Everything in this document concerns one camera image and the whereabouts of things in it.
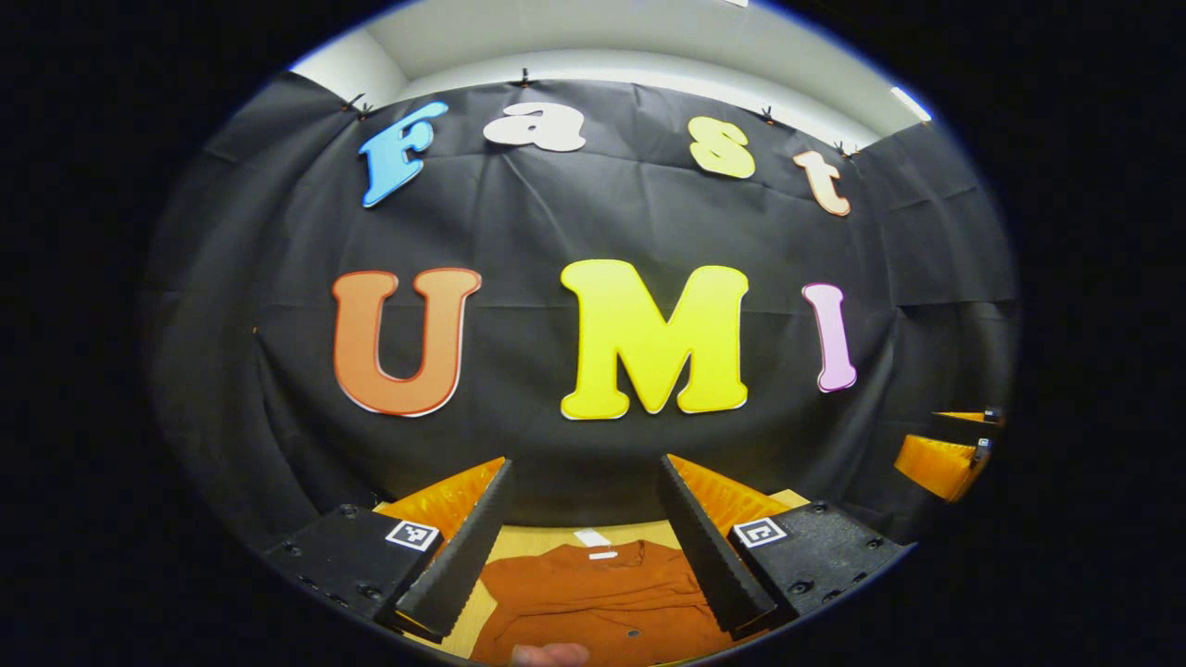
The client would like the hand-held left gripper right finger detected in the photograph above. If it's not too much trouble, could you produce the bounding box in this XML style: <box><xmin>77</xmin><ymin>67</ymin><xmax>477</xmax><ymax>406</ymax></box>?
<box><xmin>657</xmin><ymin>454</ymin><xmax>916</xmax><ymax>640</ymax></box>

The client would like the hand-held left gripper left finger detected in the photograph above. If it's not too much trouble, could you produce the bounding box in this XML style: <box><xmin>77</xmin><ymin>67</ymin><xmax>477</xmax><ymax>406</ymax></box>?
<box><xmin>262</xmin><ymin>456</ymin><xmax>516</xmax><ymax>642</ymax></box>

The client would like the orange knit shirt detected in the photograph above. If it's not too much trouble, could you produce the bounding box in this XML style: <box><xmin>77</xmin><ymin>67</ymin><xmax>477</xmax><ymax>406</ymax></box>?
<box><xmin>468</xmin><ymin>528</ymin><xmax>742</xmax><ymax>667</ymax></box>

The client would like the black backdrop cloth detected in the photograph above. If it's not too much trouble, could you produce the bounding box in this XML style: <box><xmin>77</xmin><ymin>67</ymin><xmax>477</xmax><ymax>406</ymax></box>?
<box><xmin>139</xmin><ymin>72</ymin><xmax>1020</xmax><ymax>557</ymax></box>

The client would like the ceiling light panel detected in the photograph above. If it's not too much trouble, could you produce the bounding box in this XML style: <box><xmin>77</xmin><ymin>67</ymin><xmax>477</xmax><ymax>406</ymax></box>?
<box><xmin>891</xmin><ymin>86</ymin><xmax>934</xmax><ymax>123</ymax></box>

